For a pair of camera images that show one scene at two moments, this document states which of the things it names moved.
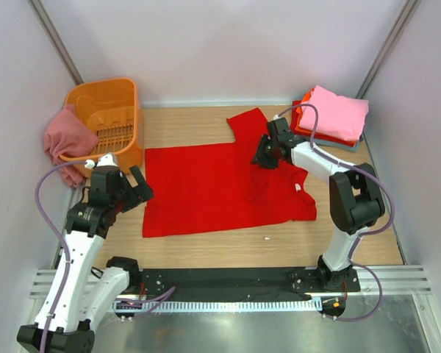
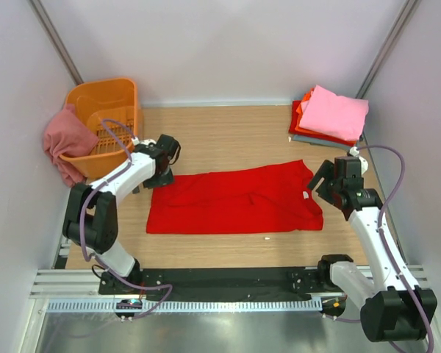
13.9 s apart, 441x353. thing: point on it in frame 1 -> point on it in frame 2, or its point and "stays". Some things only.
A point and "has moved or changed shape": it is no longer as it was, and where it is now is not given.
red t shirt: x=195 y=187 has moved or changed shape
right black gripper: x=266 y=151 -> x=324 y=182
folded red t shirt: x=307 y=136 stays
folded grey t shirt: x=338 y=145 stays
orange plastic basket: x=109 y=109 stays
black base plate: x=149 y=284 stays
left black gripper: x=131 y=192 -> x=159 y=180
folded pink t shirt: x=339 y=116 stays
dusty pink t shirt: x=66 y=132 stays
